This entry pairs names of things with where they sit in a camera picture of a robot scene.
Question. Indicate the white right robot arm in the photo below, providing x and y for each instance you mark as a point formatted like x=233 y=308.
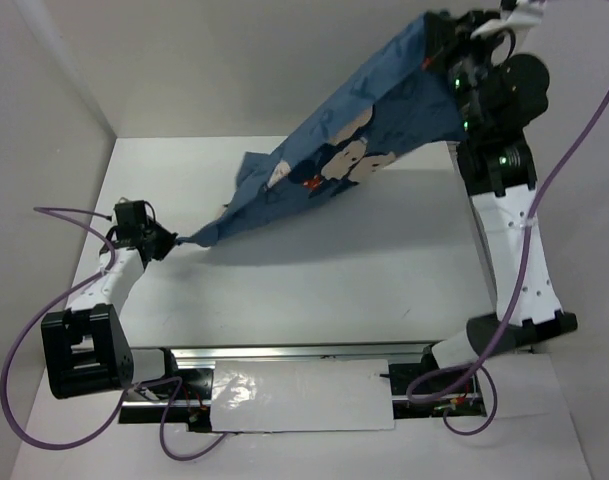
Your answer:
x=500 y=177

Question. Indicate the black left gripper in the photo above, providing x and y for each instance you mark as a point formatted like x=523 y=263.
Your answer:
x=167 y=240

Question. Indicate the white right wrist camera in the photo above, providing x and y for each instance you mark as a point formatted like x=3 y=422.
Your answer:
x=513 y=15

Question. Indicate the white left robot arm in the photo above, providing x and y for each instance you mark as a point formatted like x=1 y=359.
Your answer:
x=86 y=349

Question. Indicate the white glossy cover sheet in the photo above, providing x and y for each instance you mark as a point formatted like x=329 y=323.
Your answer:
x=301 y=396

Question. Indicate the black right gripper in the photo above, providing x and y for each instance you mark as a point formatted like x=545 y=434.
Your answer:
x=449 y=33

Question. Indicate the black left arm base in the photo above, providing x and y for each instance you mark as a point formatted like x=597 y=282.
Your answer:
x=186 y=391

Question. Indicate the blue printed pillowcase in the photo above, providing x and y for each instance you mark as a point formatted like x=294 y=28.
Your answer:
x=388 y=108

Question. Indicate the aluminium front rail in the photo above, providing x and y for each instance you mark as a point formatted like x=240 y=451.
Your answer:
x=297 y=352

